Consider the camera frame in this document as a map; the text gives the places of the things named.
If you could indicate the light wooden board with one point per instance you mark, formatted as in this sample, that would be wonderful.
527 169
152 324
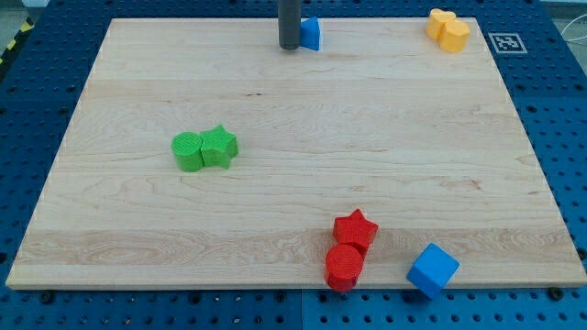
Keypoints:
426 143

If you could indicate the blue triangular block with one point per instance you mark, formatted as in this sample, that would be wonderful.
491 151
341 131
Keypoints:
310 35

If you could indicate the yellow hexagon block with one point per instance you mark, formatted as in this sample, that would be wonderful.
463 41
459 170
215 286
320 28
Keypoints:
454 36

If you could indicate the white fiducial marker tag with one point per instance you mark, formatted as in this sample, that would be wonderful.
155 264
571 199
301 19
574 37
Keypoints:
507 43

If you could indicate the green circle block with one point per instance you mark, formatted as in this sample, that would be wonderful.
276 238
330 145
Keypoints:
186 149

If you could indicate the green star block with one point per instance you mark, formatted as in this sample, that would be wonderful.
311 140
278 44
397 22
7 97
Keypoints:
219 147

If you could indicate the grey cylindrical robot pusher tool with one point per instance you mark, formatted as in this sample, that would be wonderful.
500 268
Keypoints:
289 23

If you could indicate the red circle block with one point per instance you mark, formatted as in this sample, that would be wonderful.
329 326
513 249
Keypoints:
343 266

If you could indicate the red star block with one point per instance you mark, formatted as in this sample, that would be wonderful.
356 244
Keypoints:
355 230

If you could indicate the blue cube block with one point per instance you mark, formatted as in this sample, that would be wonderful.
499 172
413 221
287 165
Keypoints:
432 270

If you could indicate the yellow heart block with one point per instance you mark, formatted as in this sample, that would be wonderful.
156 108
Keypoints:
437 19

